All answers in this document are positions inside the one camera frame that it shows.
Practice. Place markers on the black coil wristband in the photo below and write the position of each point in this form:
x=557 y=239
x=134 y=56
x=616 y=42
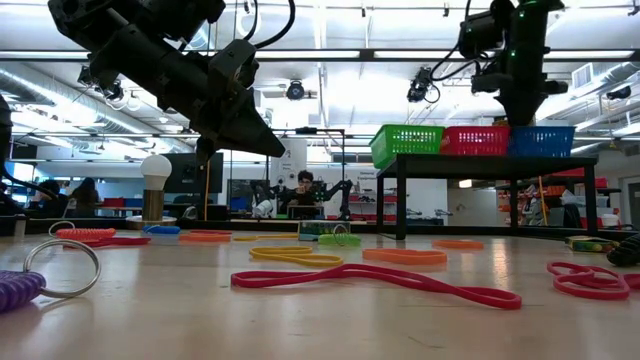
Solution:
x=625 y=252

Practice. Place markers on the person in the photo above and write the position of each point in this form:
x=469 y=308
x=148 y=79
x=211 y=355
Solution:
x=305 y=197
x=85 y=200
x=50 y=202

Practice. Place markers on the green coil wristband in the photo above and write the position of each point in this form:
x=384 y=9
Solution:
x=330 y=240

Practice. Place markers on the green plastic basket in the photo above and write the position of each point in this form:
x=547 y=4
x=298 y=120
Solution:
x=405 y=142

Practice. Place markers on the small yellow crayon box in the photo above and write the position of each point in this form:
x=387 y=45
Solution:
x=590 y=245

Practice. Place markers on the black monitor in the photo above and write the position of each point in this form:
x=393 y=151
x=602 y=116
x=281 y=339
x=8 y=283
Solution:
x=192 y=175

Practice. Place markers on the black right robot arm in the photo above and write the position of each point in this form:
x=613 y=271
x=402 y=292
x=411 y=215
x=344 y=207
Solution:
x=530 y=30

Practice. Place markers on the black rig camera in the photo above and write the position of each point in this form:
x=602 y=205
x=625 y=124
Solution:
x=295 y=91
x=115 y=92
x=420 y=85

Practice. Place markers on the white bulb brass lamp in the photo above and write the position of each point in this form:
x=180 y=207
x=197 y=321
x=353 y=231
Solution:
x=156 y=170

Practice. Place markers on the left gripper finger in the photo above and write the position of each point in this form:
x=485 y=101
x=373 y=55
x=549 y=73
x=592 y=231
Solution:
x=250 y=142
x=257 y=127

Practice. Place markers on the black perforated metal shelf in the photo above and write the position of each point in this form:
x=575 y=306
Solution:
x=485 y=167

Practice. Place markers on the black background robot arm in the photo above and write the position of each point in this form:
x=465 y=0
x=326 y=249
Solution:
x=345 y=192
x=265 y=189

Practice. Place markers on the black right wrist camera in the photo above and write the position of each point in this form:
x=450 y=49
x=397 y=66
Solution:
x=480 y=35

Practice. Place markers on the orange rubber band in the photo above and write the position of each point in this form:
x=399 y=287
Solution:
x=405 y=256
x=457 y=244
x=205 y=238

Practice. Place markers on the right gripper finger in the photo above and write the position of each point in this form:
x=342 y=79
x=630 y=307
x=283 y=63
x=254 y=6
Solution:
x=520 y=110

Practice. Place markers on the white light strip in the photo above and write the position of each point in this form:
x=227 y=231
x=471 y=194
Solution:
x=420 y=54
x=40 y=54
x=595 y=54
x=305 y=54

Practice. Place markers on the yellow rubber band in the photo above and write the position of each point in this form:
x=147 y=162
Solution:
x=300 y=260
x=270 y=236

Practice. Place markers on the blue coil wristband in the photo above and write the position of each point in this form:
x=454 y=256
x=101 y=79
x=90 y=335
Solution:
x=162 y=230

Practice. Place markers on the red plastic basket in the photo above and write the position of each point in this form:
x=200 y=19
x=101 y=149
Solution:
x=475 y=141

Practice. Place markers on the white rounded device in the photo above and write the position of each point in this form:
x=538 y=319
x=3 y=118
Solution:
x=262 y=209

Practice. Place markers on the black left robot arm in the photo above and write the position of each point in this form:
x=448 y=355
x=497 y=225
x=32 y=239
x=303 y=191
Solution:
x=115 y=45

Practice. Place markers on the red storage bin rack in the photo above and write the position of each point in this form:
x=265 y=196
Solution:
x=595 y=182

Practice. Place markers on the purple coil wristband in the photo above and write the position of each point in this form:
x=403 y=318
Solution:
x=17 y=290

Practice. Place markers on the black ceiling fixture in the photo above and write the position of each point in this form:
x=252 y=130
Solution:
x=620 y=93

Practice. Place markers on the orange coil wristband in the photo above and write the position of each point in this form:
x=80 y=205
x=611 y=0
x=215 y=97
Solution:
x=85 y=233

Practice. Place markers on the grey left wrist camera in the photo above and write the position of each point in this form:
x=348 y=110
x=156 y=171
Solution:
x=225 y=55

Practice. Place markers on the white ceiling vent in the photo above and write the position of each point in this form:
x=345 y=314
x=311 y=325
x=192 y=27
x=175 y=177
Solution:
x=582 y=76

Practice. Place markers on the black background rig frame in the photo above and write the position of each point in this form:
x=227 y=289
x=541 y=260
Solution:
x=320 y=131

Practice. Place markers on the blue plastic basket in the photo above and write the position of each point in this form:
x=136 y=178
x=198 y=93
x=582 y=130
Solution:
x=545 y=142

